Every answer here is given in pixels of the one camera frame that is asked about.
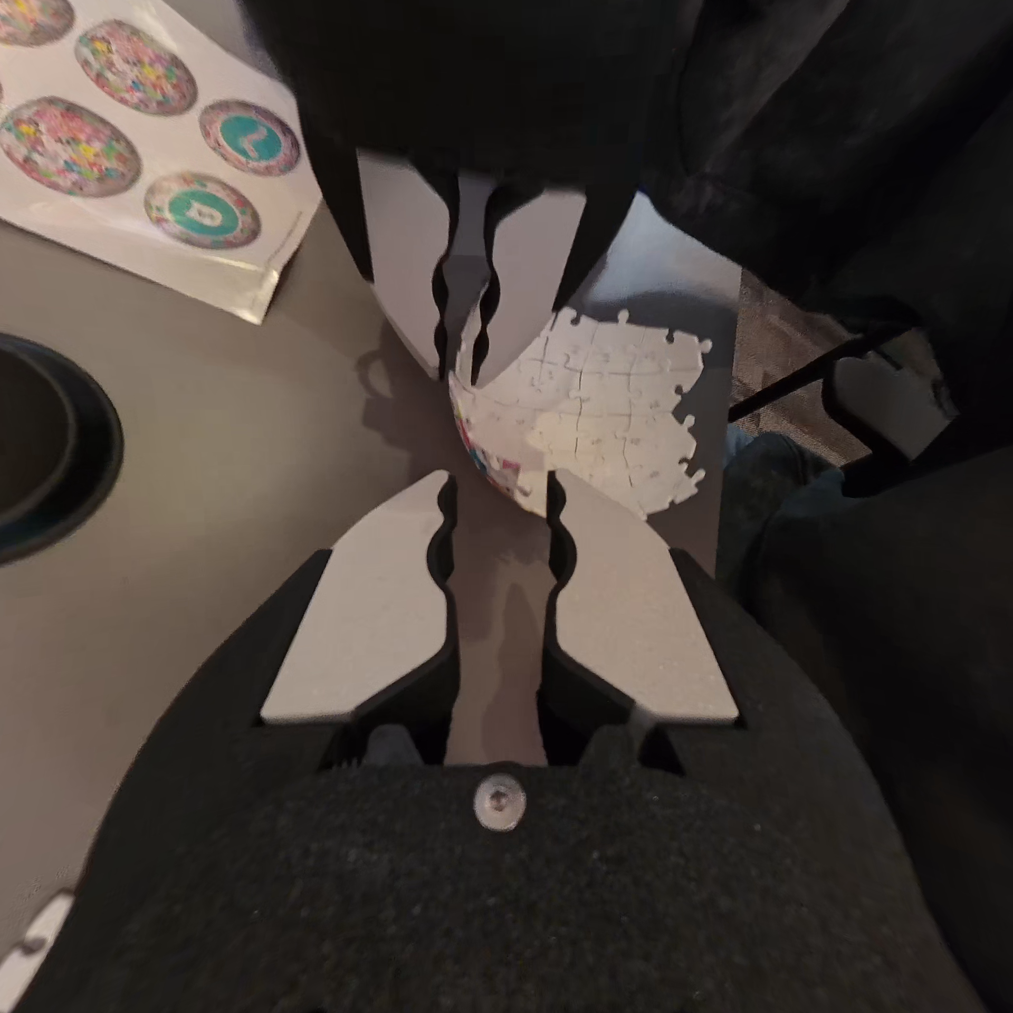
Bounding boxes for small white puzzle piece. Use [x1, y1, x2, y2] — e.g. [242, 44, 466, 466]
[0, 890, 76, 974]

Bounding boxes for printed instruction sheet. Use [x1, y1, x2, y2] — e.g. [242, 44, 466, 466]
[0, 0, 321, 326]

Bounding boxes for person's blue jeans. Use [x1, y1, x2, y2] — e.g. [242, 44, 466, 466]
[716, 427, 848, 571]

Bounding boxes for black office chair base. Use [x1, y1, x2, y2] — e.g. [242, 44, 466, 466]
[728, 328, 962, 500]

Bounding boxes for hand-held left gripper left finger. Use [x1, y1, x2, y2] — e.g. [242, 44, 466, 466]
[260, 471, 460, 764]

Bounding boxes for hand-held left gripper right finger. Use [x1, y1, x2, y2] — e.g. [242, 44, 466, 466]
[540, 471, 741, 764]

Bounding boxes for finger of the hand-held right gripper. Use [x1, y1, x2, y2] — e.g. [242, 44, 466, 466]
[356, 149, 462, 383]
[471, 186, 588, 389]

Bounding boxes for white puzzle ball shell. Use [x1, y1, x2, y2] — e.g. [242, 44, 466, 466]
[448, 307, 713, 519]

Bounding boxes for black round ball stand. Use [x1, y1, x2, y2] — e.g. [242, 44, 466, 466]
[0, 332, 125, 567]

